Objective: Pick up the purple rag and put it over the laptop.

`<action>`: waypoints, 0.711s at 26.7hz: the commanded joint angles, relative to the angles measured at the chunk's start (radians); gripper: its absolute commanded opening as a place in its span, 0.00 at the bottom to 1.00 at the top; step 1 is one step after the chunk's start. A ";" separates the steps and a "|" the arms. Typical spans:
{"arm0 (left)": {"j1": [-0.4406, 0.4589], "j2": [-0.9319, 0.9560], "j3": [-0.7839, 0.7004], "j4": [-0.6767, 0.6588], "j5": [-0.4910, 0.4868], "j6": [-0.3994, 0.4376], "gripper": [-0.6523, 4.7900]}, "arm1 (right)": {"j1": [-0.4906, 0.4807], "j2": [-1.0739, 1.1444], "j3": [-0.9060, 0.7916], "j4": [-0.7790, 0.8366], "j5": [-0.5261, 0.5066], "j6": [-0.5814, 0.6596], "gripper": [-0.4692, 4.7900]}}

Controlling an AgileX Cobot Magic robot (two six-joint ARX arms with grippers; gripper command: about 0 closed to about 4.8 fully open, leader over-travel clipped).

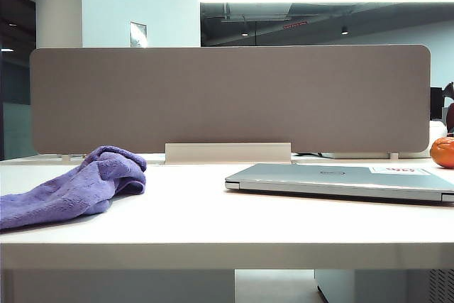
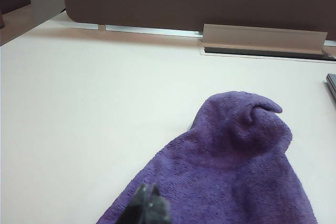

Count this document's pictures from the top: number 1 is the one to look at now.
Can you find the purple microfibre rag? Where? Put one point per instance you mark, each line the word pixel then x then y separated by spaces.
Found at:
pixel 60 194

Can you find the silver closed laptop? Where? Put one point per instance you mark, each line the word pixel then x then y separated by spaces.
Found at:
pixel 319 180

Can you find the beige fabric desk divider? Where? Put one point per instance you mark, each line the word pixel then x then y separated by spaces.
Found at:
pixel 230 97

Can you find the small white divider foot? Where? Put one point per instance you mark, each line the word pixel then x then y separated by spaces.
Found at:
pixel 65 157
pixel 393 156

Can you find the white sticker with red writing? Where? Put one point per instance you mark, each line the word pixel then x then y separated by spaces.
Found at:
pixel 399 171

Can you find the black computer monitor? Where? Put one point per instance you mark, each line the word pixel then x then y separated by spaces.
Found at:
pixel 436 104

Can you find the orange mandarin fruit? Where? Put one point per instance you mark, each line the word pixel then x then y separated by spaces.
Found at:
pixel 443 152

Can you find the dark red vase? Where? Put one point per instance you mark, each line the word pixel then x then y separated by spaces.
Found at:
pixel 450 115

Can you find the framed wall notice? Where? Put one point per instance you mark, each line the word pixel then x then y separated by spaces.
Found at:
pixel 138 34

